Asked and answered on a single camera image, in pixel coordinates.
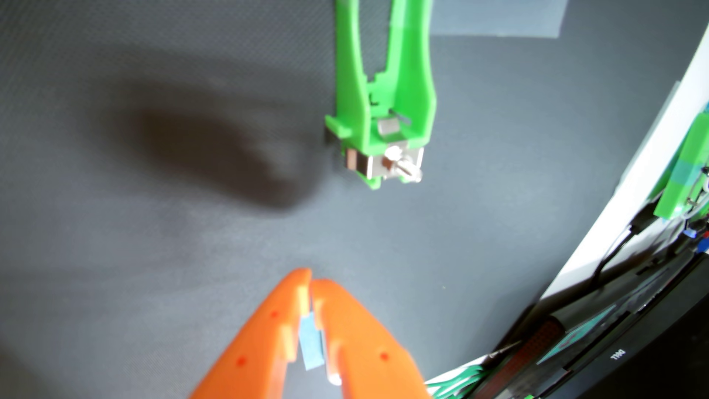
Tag blue and red box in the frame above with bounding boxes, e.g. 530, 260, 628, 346
683, 222, 709, 255

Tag black usb cable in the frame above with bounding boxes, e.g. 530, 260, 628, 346
590, 204, 661, 290

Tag black laptop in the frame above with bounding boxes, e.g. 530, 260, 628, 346
471, 222, 709, 399

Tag clear tape strip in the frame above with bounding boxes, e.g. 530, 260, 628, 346
429, 0, 568, 40

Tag green block with metal terminals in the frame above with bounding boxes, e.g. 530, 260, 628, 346
653, 111, 709, 221

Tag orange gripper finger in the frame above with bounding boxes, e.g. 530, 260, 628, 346
313, 279, 433, 399
191, 269, 312, 399

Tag green cable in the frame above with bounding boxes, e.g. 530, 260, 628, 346
425, 363, 489, 399

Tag dark grey mat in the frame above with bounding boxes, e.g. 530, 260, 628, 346
0, 0, 709, 399

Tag green battery holder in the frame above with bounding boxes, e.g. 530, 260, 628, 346
324, 0, 438, 191

